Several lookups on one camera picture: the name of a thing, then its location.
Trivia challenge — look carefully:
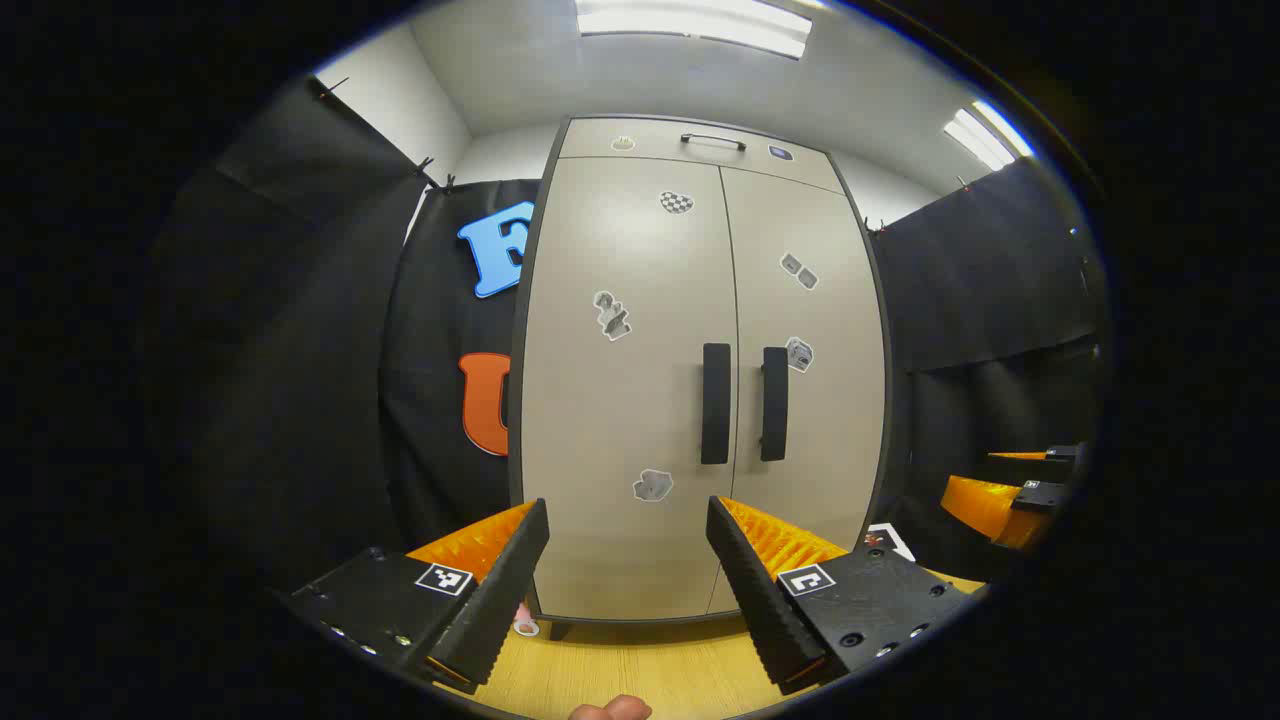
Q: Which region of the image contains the black door handle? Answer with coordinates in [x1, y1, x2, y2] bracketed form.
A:
[701, 343, 732, 466]
[760, 347, 790, 463]

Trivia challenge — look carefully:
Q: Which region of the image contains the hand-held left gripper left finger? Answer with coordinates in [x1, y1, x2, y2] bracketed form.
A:
[283, 498, 551, 696]

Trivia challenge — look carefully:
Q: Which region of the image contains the small white box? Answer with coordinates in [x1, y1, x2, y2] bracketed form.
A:
[865, 523, 916, 563]

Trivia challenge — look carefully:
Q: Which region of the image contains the ceiling light panel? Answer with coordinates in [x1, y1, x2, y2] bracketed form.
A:
[575, 0, 813, 59]
[943, 98, 1036, 171]

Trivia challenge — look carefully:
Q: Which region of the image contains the black backdrop cloth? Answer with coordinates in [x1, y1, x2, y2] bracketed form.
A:
[150, 75, 1106, 601]

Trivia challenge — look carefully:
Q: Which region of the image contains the beige double-door shoe cabinet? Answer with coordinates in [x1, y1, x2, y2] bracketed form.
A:
[508, 115, 894, 641]

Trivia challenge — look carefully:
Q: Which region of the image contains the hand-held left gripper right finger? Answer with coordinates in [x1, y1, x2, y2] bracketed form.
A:
[706, 495, 976, 696]

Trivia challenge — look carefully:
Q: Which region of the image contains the beige shoe cabinet door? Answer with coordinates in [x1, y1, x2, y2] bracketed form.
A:
[708, 165, 891, 616]
[520, 155, 743, 623]

